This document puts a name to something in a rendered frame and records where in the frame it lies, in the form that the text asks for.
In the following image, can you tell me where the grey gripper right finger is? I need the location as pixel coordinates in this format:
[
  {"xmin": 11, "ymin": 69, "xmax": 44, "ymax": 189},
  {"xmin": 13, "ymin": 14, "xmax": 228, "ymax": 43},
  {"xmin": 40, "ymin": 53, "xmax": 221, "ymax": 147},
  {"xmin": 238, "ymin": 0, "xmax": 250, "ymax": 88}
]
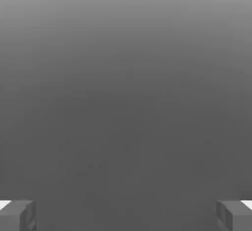
[{"xmin": 215, "ymin": 200, "xmax": 252, "ymax": 231}]

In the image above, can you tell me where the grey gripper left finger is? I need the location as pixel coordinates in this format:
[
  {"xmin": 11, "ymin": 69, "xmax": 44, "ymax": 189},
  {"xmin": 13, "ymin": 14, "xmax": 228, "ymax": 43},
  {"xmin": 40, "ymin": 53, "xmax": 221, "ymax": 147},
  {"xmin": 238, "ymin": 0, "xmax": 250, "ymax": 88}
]
[{"xmin": 0, "ymin": 200, "xmax": 37, "ymax": 231}]

